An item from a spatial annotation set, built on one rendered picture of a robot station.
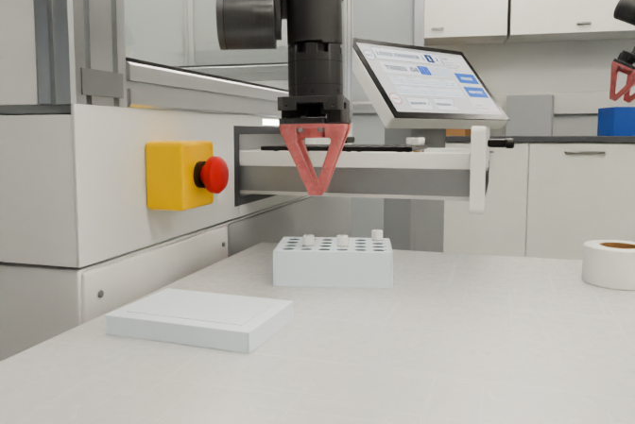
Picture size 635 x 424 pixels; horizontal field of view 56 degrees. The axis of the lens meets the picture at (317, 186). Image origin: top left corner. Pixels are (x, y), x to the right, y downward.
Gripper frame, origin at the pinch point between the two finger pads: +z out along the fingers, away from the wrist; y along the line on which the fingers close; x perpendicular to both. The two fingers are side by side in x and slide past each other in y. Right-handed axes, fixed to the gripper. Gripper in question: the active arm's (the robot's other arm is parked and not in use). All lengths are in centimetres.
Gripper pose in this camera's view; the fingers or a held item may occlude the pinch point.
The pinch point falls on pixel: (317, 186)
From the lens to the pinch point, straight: 63.2
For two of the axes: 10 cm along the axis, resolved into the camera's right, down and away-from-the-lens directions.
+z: 0.2, 10.0, 0.8
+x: 9.9, -0.1, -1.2
